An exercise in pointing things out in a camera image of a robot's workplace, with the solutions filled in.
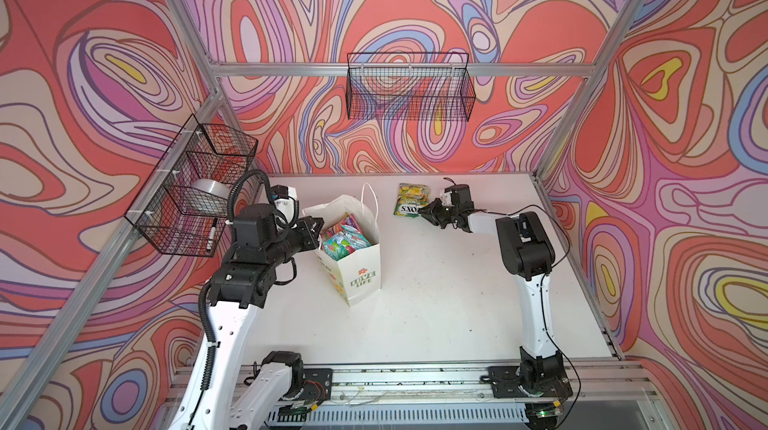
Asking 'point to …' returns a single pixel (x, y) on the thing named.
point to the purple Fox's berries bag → (348, 220)
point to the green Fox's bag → (411, 197)
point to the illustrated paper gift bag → (360, 274)
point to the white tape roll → (211, 190)
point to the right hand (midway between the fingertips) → (420, 214)
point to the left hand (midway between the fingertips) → (326, 219)
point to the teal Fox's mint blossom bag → (345, 242)
